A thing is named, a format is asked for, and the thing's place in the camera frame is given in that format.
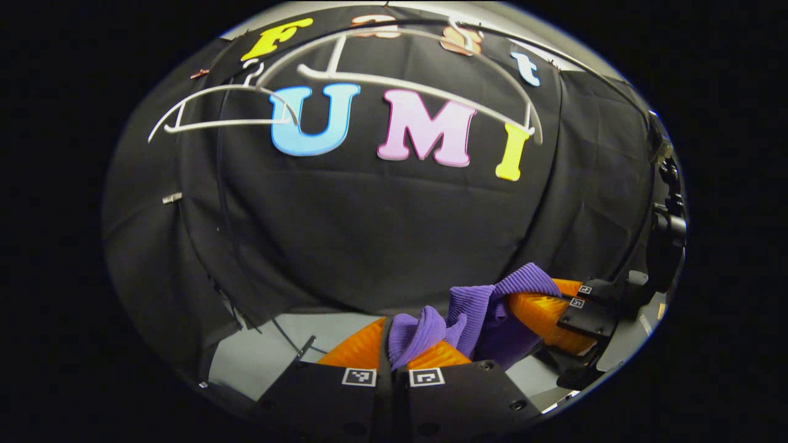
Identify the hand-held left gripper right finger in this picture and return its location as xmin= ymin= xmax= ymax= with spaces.
xmin=394 ymin=340 xmax=545 ymax=443

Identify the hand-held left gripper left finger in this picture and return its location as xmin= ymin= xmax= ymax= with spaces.
xmin=249 ymin=317 xmax=395 ymax=443

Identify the purple ribbed sweater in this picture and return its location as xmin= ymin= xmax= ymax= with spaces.
xmin=388 ymin=263 xmax=562 ymax=371

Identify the black clothes rack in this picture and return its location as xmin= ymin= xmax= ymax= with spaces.
xmin=212 ymin=18 xmax=653 ymax=361

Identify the white clothes hanger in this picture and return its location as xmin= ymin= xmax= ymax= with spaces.
xmin=255 ymin=18 xmax=544 ymax=145
xmin=148 ymin=58 xmax=300 ymax=143

